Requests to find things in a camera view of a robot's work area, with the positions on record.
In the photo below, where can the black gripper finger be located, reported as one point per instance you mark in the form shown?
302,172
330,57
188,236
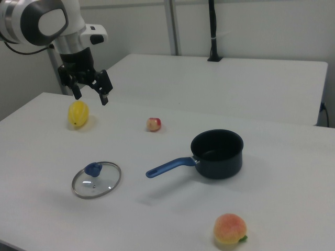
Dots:
104,83
68,79

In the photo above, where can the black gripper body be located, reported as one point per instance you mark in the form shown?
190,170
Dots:
77,62

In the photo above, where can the glass lid with blue knob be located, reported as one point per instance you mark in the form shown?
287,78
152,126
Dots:
93,169

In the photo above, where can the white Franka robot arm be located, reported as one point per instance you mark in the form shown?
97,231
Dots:
70,15

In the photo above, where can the yellow striped toy melon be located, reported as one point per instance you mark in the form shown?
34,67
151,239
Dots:
77,115

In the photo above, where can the red toy wax apple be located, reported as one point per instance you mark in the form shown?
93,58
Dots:
153,125

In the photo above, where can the orange toy peach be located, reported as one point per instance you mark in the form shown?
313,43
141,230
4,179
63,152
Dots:
229,228

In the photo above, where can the black camera stand pole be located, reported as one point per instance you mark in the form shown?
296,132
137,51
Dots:
214,39

